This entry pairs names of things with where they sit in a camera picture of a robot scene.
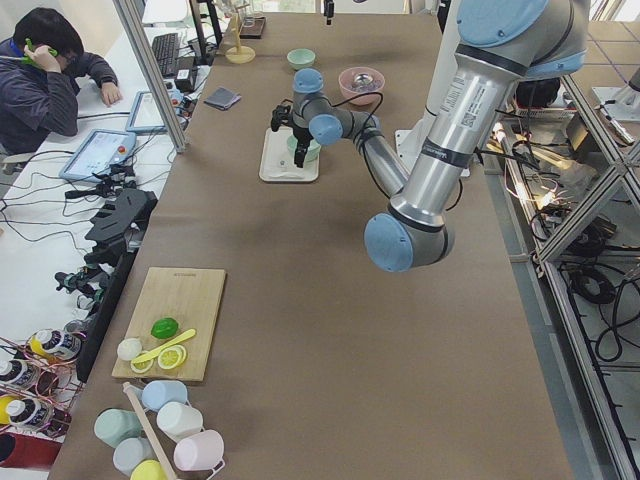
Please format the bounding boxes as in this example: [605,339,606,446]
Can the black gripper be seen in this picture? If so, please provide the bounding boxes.
[293,130,311,168]
[322,0,335,25]

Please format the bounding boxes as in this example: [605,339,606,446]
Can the green bowl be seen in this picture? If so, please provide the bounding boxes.
[289,151,319,164]
[286,48,316,71]
[287,134,321,154]

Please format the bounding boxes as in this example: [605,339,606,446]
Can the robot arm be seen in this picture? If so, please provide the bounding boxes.
[288,1,590,272]

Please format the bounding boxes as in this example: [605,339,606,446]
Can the green bowl on tray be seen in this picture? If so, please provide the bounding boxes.
[289,151,319,164]

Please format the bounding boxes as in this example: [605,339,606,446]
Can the cream serving tray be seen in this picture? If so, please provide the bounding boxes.
[259,127,319,183]

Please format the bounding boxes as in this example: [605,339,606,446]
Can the pink bowl with ice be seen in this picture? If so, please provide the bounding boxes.
[338,66,386,106]

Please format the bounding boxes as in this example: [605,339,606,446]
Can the metal scoop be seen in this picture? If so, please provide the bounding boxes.
[351,72,376,91]

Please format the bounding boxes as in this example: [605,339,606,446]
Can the dark wooden tray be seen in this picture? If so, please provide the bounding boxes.
[240,15,266,39]

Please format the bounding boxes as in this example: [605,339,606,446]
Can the grey folded cloth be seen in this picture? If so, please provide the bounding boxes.
[204,87,241,111]

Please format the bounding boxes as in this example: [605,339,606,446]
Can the wooden mug tree stand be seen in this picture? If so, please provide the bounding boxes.
[225,13,256,64]

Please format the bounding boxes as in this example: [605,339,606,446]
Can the far teach pendant tablet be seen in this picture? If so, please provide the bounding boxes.
[125,91,166,134]

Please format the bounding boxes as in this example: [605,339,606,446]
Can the teach pendant tablet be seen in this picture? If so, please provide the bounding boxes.
[125,91,166,134]
[58,129,137,183]

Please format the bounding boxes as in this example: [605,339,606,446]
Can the black keyboard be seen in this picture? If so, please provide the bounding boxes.
[151,33,179,78]

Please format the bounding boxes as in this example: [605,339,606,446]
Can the bamboo cutting board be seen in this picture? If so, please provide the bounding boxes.
[112,267,226,383]

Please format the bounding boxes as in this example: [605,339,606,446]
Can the near teach pendant tablet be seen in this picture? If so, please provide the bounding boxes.
[58,129,137,183]

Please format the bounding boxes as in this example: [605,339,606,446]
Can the yellow plastic knife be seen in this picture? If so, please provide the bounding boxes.
[132,328,197,364]

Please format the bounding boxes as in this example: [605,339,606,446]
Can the green lime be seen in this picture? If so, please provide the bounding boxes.
[150,317,179,339]

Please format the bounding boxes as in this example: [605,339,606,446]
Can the lemon slice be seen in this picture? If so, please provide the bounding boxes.
[129,358,154,374]
[157,344,188,370]

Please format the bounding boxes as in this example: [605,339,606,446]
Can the seated person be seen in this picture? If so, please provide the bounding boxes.
[1,7,122,155]

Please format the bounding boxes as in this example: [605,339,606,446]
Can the white garlic bulb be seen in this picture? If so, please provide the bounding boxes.
[117,338,143,362]

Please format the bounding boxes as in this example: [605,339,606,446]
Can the blue mug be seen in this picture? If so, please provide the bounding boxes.
[141,380,188,412]

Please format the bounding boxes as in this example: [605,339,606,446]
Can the white mug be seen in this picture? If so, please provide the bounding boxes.
[156,402,203,442]

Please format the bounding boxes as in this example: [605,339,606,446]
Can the yellow sauce bottle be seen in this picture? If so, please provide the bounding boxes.
[33,329,82,361]

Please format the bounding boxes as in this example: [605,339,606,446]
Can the pink mug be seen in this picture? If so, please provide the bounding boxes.
[173,430,225,471]

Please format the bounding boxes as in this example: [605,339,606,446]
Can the green mug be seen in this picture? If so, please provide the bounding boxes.
[94,408,142,448]

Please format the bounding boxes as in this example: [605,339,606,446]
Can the grey mug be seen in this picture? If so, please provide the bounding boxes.
[112,437,154,476]

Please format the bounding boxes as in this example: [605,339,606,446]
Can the yellow mug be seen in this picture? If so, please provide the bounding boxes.
[130,459,167,480]

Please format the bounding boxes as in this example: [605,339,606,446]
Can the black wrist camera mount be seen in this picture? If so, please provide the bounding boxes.
[270,103,292,132]

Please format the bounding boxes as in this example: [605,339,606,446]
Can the white camera pole base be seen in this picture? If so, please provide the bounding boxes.
[396,0,461,169]

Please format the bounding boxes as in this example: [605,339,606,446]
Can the aluminium frame post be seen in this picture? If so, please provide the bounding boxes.
[112,0,187,154]

